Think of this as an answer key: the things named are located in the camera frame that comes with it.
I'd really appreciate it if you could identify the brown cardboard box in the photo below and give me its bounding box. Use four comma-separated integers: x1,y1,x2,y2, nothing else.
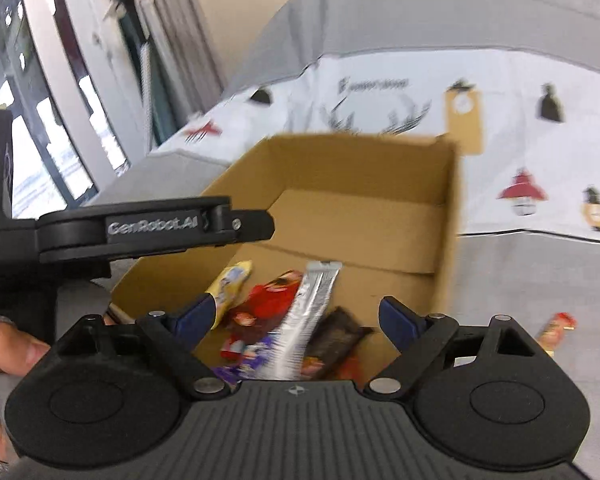
106,131,465,397

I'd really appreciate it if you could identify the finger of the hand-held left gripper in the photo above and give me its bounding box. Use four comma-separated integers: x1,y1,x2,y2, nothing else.
204,207,276,250

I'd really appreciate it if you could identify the dark brown snack packet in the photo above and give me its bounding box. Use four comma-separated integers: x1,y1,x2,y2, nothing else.
299,307,377,382

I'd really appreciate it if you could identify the silver stick snack packet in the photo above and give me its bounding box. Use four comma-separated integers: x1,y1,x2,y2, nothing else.
264,261,344,382

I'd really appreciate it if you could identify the red yellow snack packet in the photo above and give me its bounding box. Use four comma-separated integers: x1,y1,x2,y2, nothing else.
534,312,579,357

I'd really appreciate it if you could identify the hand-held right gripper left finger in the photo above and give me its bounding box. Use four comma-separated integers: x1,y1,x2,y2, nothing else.
54,292,231,402

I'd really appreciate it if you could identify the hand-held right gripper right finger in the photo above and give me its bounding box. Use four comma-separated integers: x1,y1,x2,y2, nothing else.
363,296,555,402

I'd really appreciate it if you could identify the steamer hose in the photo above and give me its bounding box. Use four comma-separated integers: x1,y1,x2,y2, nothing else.
139,20,156,158

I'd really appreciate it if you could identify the purple snack packet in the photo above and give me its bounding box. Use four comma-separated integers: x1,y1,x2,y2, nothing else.
214,337,277,382

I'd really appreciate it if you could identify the grey printed bed sheet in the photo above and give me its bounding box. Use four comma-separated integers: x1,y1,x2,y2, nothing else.
0,0,600,480

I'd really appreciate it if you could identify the white window frame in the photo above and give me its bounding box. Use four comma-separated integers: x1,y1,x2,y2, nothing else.
15,0,153,206

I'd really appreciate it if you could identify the person's left hand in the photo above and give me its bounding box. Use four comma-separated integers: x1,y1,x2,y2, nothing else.
0,316,52,463

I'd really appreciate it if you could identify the grey curtain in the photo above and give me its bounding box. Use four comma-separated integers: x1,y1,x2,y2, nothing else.
120,0,228,148

